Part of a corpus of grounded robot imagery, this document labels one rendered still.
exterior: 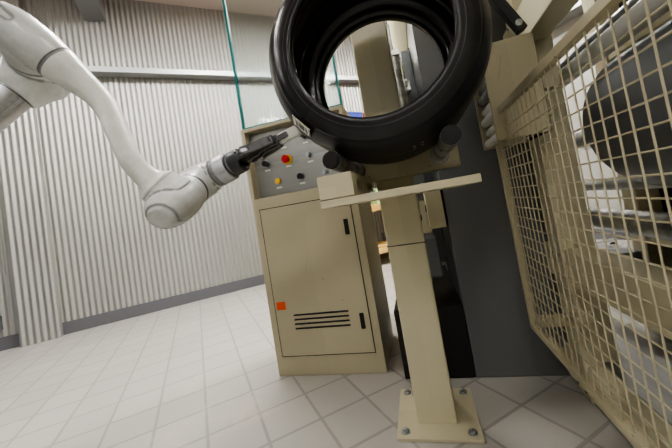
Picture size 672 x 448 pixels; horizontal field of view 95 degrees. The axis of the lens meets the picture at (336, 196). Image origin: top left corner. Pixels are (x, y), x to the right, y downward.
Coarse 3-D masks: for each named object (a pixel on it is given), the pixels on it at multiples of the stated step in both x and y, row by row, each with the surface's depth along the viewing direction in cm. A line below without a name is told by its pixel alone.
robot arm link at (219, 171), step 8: (208, 160) 93; (216, 160) 91; (224, 160) 91; (208, 168) 91; (216, 168) 90; (224, 168) 90; (216, 176) 91; (224, 176) 91; (232, 176) 92; (224, 184) 94
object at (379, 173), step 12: (456, 144) 100; (420, 156) 103; (432, 156) 102; (456, 156) 100; (372, 168) 107; (384, 168) 106; (396, 168) 105; (408, 168) 104; (420, 168) 103; (432, 168) 102; (444, 168) 101; (372, 180) 107; (384, 180) 107
